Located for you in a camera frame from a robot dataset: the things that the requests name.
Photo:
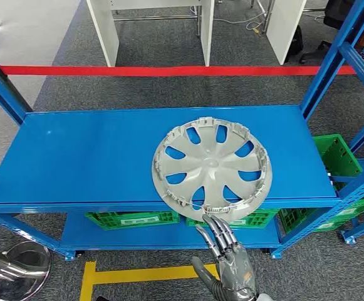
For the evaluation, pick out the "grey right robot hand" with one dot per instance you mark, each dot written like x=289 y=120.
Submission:
x=235 y=274

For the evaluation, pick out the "grey plastic wheel hubcap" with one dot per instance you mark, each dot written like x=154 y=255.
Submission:
x=213 y=164

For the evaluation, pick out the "blue metal shelf rack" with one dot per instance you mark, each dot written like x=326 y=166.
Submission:
x=106 y=158
x=361 y=230

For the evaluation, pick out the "green plastic crate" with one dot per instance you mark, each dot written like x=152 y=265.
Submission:
x=297 y=220
x=256 y=218
x=106 y=220
x=335 y=156

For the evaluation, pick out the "red barrier belt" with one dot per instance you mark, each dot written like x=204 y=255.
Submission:
x=169 y=71

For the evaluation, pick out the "black bag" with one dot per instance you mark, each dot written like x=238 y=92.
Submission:
x=296 y=43

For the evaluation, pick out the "white desk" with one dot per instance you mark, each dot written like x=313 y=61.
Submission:
x=106 y=33
x=281 y=29

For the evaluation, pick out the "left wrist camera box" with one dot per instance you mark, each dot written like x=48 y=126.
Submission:
x=103 y=299

